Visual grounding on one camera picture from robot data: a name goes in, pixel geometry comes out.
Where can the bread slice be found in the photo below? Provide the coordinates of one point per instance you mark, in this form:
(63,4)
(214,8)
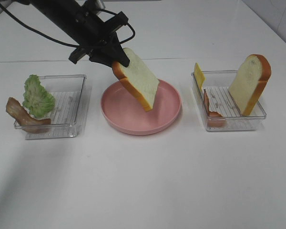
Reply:
(249,83)
(137,79)

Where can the pink round plate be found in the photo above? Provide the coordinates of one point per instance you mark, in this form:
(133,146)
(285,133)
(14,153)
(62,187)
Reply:
(124,113)

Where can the left clear plastic tray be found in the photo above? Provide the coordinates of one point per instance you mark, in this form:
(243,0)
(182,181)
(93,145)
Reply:
(68,117)

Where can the bacon strip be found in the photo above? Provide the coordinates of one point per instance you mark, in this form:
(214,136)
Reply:
(15,110)
(214,119)

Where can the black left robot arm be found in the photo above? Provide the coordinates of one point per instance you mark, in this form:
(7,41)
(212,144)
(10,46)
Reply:
(64,13)

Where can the right clear plastic tray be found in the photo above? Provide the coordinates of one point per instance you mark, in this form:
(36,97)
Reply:
(216,85)

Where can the clear plastic tray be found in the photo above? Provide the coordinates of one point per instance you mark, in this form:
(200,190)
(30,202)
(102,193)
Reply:
(216,85)
(68,117)

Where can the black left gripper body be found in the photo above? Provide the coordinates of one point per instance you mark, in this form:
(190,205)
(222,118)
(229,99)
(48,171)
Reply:
(96,33)

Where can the yellow cheese slice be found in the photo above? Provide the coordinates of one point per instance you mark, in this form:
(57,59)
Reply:
(199,76)

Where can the green lettuce leaf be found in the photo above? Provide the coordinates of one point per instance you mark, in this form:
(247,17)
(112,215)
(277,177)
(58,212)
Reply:
(37,99)

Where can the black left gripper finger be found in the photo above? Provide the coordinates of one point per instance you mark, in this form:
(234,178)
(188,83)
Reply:
(102,56)
(116,52)

